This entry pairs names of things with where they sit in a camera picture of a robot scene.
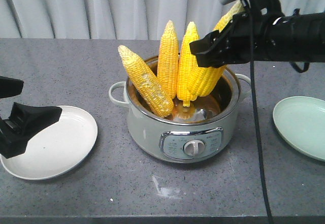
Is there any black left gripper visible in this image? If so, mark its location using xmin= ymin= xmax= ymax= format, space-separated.
xmin=0 ymin=76 xmax=62 ymax=158

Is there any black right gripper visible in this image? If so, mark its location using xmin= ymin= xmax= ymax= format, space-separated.
xmin=189 ymin=12 xmax=269 ymax=68

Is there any bright yellow corn cob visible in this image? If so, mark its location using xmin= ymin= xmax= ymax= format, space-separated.
xmin=176 ymin=21 xmax=200 ymax=107

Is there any orange-yellow corn cob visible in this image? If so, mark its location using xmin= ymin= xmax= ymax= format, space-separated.
xmin=157 ymin=20 xmax=179 ymax=99

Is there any pale speckled corn cob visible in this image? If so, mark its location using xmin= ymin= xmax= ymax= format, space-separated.
xmin=118 ymin=45 xmax=174 ymax=118

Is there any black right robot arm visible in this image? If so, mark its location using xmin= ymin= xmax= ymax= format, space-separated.
xmin=189 ymin=13 xmax=324 ymax=68

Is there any white round plate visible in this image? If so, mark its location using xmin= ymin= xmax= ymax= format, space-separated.
xmin=1 ymin=106 xmax=98 ymax=180

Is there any green electric cooking pot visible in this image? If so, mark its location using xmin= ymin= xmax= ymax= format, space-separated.
xmin=109 ymin=69 xmax=251 ymax=164

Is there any white pleated curtain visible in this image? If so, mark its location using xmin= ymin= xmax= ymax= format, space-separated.
xmin=0 ymin=0 xmax=325 ymax=41

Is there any light green round plate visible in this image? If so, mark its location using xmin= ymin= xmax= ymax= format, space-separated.
xmin=272 ymin=96 xmax=324 ymax=162

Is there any black right camera cable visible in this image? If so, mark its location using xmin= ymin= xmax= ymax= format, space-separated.
xmin=243 ymin=0 xmax=275 ymax=224

